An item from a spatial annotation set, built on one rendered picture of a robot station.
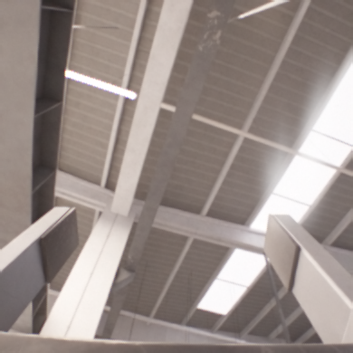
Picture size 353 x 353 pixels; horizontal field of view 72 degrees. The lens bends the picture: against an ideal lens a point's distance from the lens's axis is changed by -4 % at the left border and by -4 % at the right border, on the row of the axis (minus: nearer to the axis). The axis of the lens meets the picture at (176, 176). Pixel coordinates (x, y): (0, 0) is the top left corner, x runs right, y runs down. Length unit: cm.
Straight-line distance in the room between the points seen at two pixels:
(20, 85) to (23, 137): 48
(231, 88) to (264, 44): 137
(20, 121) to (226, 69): 581
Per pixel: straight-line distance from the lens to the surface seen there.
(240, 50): 747
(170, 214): 885
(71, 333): 557
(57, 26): 297
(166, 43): 570
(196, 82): 417
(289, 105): 826
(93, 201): 841
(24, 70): 251
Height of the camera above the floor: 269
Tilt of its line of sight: 60 degrees up
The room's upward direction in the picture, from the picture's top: 9 degrees clockwise
